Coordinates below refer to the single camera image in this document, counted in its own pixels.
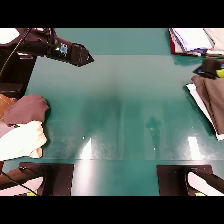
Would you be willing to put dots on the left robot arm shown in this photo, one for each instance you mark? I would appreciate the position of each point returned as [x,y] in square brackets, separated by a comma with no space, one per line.
[43,43]

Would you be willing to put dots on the tan garment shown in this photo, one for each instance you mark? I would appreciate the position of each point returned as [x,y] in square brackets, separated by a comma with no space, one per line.
[5,105]

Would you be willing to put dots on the yellow garment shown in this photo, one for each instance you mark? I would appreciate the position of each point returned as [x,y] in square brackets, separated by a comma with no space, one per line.
[220,73]

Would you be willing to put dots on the brown garment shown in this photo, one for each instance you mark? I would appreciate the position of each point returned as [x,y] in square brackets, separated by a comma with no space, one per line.
[213,96]

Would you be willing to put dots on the maroon garment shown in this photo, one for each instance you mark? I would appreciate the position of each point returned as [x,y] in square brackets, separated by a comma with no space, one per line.
[28,108]

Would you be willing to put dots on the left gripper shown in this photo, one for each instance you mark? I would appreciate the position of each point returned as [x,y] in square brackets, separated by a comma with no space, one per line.
[81,55]

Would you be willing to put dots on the cream white garment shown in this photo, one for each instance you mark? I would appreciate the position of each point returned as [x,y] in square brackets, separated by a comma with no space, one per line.
[21,140]

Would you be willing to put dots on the beige garment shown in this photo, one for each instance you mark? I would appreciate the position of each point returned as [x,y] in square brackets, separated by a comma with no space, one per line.
[216,36]

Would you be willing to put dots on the black garment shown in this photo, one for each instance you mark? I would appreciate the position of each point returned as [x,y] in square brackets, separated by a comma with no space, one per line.
[208,66]

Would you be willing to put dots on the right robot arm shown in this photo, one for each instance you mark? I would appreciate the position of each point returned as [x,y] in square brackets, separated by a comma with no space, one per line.
[173,180]

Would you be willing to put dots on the red garment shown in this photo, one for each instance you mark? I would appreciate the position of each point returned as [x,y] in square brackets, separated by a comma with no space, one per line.
[172,45]

